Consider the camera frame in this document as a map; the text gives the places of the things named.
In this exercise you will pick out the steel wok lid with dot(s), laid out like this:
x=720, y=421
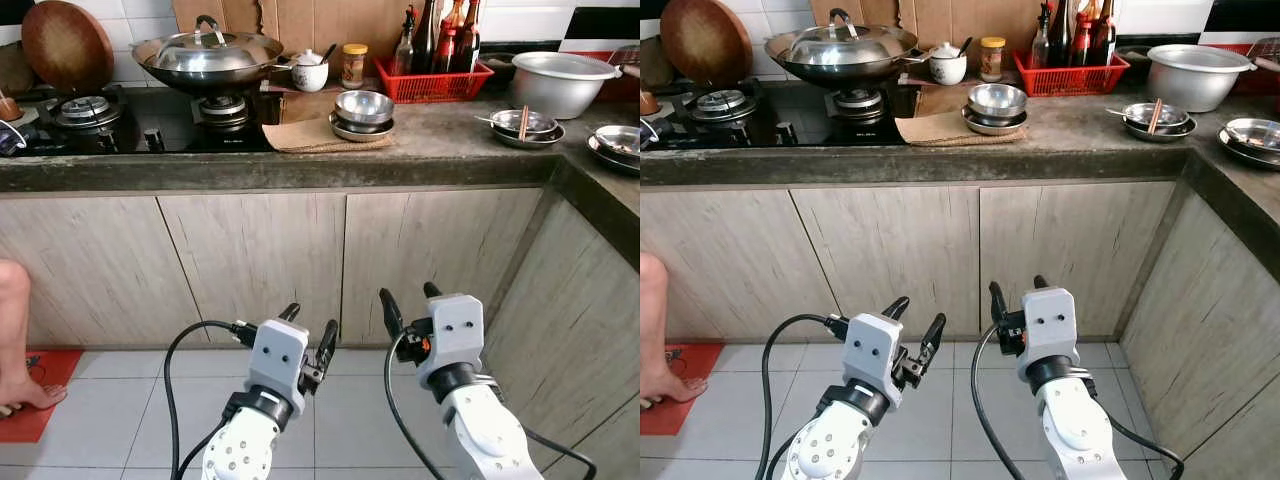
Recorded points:
x=845, y=45
x=210, y=52

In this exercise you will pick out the red plastic basket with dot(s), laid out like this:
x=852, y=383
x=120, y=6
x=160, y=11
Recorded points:
x=430, y=88
x=1070, y=82

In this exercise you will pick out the small red cap bottle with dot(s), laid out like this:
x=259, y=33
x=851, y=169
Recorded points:
x=1081, y=48
x=447, y=55

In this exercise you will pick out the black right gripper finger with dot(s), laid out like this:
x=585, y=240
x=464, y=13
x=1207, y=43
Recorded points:
x=432, y=290
x=998, y=305
x=391, y=312
x=1040, y=283

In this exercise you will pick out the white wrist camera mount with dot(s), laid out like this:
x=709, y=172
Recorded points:
x=278, y=360
x=872, y=355
x=455, y=335
x=1050, y=330

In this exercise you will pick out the brown cardboard mat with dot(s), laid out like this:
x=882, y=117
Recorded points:
x=930, y=128
x=300, y=135

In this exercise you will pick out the amber sauce bottle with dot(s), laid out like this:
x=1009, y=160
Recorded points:
x=450, y=15
x=1086, y=10

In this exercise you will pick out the white ceramic pot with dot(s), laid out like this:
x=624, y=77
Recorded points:
x=945, y=68
x=308, y=75

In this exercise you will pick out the steel wok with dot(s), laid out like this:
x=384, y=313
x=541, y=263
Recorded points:
x=200, y=80
x=840, y=75

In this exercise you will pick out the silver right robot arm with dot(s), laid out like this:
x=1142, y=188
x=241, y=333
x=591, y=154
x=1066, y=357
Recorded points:
x=1075, y=425
x=485, y=430

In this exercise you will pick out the small clear bottle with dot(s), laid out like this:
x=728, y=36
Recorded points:
x=404, y=50
x=1042, y=45

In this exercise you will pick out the red floor mat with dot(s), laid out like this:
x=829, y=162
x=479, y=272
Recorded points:
x=50, y=365
x=700, y=360

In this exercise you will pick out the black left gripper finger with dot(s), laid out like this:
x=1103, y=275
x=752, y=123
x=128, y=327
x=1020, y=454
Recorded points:
x=327, y=347
x=290, y=312
x=896, y=308
x=932, y=340

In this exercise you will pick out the brown wooden chopstick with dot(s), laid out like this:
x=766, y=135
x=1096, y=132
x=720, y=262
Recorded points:
x=522, y=120
x=1155, y=115

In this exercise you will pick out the person's bare leg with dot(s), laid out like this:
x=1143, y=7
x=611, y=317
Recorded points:
x=650, y=320
x=12, y=330

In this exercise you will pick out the yellow lid glass jar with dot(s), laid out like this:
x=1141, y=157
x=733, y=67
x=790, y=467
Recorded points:
x=354, y=68
x=992, y=62

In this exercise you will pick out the dark red-neck sauce bottle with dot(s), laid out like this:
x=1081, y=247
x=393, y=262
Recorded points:
x=470, y=40
x=1105, y=35

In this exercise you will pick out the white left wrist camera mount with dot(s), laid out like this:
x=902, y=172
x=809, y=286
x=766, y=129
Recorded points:
x=278, y=360
x=872, y=355

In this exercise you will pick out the aluminium pot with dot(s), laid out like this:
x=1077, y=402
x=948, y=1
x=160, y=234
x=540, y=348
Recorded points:
x=560, y=95
x=1195, y=88

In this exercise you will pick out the steel spoon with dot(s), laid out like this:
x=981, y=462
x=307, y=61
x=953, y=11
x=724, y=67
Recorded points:
x=490, y=121
x=1122, y=114

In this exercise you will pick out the tall dark sauce bottle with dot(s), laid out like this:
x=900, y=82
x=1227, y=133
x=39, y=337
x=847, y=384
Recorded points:
x=425, y=35
x=1062, y=30

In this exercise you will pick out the black gas stove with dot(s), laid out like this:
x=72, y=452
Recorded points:
x=790, y=120
x=150, y=125

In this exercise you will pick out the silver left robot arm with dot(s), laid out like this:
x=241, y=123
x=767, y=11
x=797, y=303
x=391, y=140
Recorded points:
x=825, y=445
x=240, y=450

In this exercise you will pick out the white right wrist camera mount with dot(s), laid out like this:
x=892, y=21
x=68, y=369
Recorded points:
x=1050, y=330
x=455, y=335

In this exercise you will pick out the round wooden cutting board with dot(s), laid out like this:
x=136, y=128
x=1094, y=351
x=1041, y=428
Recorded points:
x=65, y=45
x=705, y=40

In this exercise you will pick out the brown cardboard wall sheet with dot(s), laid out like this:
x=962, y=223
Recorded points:
x=960, y=18
x=320, y=25

